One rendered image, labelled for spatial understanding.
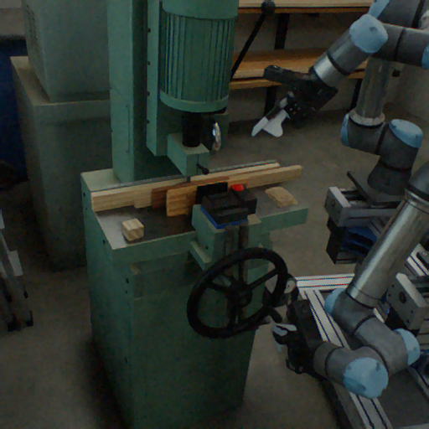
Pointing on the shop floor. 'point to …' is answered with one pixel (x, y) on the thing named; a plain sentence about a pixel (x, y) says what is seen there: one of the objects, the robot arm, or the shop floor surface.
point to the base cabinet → (164, 346)
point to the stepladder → (8, 261)
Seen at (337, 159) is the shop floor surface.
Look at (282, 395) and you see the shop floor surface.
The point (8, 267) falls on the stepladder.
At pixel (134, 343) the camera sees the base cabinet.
